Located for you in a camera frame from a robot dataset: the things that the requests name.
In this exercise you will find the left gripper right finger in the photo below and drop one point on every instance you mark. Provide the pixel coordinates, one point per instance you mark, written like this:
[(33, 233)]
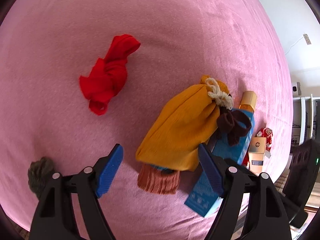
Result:
[(266, 216)]

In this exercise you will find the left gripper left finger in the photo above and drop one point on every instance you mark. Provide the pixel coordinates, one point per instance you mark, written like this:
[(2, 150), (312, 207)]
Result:
[(54, 217)]

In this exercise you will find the red snack wrapper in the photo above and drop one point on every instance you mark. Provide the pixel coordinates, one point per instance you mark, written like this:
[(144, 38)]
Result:
[(268, 134)]

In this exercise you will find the gold L'Oreal box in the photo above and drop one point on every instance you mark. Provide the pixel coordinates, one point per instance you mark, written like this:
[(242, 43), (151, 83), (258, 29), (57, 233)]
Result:
[(248, 101)]

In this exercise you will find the red cloth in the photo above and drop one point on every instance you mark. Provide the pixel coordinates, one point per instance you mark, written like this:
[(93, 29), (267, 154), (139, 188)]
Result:
[(109, 75)]

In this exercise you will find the white shelf unit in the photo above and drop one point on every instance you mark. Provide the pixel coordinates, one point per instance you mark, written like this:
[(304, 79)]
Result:
[(305, 120)]

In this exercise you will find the small cardboard box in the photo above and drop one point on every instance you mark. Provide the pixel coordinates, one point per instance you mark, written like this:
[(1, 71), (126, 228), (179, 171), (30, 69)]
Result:
[(256, 152)]

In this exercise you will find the blue carton box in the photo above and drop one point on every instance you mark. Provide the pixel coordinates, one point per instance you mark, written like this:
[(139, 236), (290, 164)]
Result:
[(202, 199)]

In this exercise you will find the dark brown sock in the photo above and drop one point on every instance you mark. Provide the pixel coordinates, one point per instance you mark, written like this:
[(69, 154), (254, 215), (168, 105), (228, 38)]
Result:
[(235, 124)]

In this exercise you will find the pink ribbed sock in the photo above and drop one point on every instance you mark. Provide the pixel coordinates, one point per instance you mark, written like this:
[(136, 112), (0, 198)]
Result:
[(154, 180)]

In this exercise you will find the pink bed sheet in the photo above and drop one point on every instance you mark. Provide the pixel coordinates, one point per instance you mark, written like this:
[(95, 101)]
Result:
[(46, 45)]

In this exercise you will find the yellow drawstring pouch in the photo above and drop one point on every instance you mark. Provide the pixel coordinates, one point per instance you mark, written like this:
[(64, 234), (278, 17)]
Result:
[(187, 120)]

